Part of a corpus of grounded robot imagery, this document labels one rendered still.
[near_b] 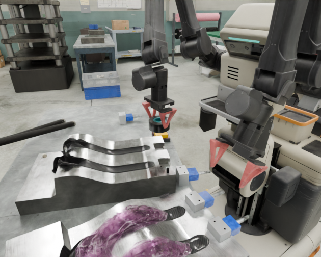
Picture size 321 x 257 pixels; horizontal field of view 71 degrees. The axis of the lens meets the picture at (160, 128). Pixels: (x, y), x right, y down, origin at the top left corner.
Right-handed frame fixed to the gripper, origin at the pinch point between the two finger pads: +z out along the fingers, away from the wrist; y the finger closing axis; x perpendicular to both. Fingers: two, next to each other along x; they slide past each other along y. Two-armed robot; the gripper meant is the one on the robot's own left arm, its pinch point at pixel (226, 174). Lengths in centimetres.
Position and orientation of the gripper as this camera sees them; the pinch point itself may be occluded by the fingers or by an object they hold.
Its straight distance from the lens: 61.8
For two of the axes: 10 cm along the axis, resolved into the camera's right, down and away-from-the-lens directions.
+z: -3.8, 9.0, 2.0
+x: 7.4, 1.7, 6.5
